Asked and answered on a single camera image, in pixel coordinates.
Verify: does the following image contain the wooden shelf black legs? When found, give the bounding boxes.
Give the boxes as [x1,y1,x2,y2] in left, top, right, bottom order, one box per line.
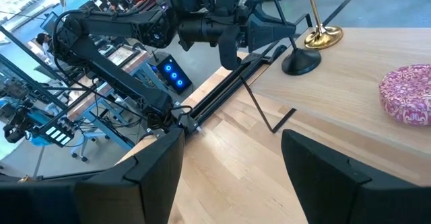
[238,13,431,159]

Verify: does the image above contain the grey rolling chair base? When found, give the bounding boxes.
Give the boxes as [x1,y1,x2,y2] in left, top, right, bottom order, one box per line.
[69,129,112,163]

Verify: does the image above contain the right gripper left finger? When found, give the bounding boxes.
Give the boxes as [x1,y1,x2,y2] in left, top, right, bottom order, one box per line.
[73,128,186,224]

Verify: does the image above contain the black device white lights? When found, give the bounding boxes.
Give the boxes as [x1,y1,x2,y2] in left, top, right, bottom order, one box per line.
[3,108,75,148]

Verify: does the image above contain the black aluminium table frame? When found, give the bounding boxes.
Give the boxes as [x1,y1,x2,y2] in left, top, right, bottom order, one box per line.
[181,52,280,139]

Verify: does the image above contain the person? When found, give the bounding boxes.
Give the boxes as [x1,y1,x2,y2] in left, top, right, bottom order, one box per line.
[35,32,60,70]

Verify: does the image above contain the wooden desk blue legs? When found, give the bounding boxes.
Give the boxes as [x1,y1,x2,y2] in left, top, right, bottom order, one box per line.
[65,44,159,153]

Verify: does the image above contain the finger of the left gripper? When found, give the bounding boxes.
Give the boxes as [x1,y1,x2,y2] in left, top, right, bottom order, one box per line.
[247,5,298,52]

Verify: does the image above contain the tall gold candlestick holder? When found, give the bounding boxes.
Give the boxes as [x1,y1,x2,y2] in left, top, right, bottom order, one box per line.
[304,0,344,50]

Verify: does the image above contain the pink patterned round candle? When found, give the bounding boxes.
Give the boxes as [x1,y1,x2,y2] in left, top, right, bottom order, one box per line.
[378,64,431,127]

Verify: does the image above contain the computer tower blue fans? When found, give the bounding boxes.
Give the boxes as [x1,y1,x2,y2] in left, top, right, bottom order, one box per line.
[155,52,193,95]

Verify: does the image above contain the black candlestick holder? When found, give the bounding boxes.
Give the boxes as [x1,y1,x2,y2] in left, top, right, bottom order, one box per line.
[267,0,323,76]

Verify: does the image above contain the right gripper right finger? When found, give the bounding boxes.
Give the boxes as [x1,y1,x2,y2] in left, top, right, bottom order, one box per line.
[281,128,431,224]

